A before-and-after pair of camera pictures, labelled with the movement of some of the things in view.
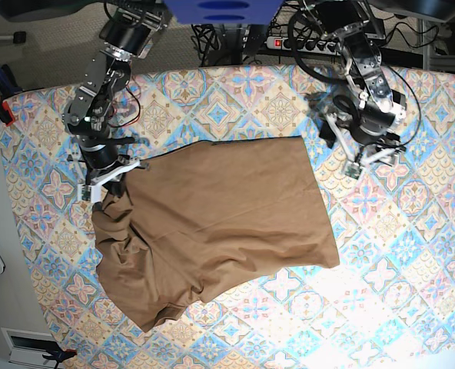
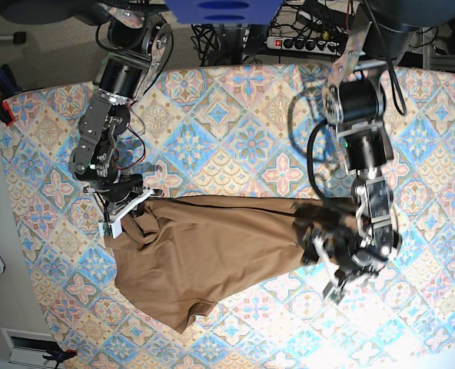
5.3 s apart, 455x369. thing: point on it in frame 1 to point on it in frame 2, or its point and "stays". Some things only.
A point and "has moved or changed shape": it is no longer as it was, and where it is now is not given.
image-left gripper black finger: (117, 187) to (137, 211)
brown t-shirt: (205, 221) has moved or changed shape
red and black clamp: (1, 108) stays
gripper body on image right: (367, 137) to (357, 249)
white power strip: (310, 46) stays
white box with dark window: (28, 347) stays
